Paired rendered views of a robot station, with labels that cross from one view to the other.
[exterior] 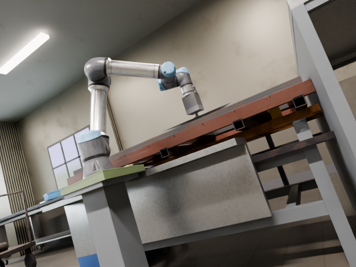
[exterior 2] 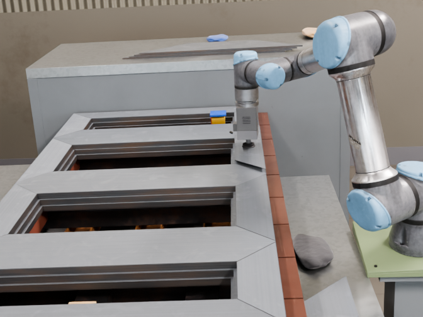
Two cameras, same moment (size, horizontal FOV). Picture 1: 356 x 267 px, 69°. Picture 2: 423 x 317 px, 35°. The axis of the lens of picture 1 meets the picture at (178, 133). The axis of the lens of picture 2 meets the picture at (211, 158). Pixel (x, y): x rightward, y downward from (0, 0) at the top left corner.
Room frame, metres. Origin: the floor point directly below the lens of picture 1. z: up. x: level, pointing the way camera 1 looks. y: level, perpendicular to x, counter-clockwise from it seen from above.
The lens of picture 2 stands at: (2.34, 1.72, 1.55)
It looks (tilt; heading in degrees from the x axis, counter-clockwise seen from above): 19 degrees down; 248
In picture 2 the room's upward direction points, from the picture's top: 3 degrees counter-clockwise
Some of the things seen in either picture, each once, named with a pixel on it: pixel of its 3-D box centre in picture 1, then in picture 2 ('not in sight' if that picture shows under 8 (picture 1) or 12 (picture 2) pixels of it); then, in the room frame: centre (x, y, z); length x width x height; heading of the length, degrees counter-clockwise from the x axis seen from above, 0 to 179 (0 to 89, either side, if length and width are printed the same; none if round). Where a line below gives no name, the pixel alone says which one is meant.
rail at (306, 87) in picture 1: (163, 144); (274, 195); (1.48, 0.10, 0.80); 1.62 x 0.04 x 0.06; 65
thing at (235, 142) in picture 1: (131, 179); (324, 265); (1.45, 0.33, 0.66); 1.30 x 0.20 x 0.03; 65
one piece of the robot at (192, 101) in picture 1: (193, 103); (243, 117); (1.46, -0.14, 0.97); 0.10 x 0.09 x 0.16; 149
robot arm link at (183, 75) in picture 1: (183, 78); (246, 69); (1.45, -0.13, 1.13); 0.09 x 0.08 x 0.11; 98
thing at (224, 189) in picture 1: (149, 209); not in sight; (1.53, 0.29, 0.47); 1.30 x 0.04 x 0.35; 65
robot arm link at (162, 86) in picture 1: (167, 81); (269, 73); (1.42, -0.04, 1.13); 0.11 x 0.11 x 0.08; 8
